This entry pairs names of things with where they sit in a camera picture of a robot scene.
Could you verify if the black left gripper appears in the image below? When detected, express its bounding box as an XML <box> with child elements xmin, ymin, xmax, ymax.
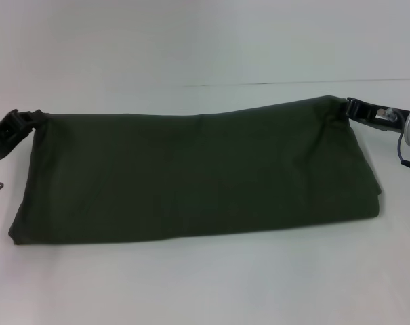
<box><xmin>0</xmin><ymin>108</ymin><xmax>52</xmax><ymax>164</ymax></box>

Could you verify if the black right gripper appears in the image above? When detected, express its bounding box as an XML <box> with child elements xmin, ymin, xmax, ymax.
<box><xmin>340</xmin><ymin>97</ymin><xmax>410</xmax><ymax>132</ymax></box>

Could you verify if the dark green FREE t-shirt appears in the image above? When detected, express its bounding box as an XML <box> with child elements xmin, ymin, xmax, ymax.
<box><xmin>7</xmin><ymin>95</ymin><xmax>384</xmax><ymax>246</ymax></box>

